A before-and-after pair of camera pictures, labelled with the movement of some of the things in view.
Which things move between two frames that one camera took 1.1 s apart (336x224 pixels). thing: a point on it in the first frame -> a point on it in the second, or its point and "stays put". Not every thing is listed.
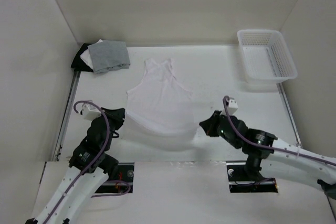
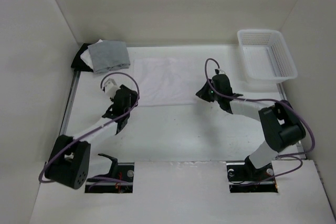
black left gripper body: (111, 138) -> (133, 99)
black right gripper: (209, 125) -> (202, 93)
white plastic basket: (265, 57) stays put
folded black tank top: (78, 63) stays put
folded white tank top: (86, 56) stays put
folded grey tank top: (107, 55) stays put
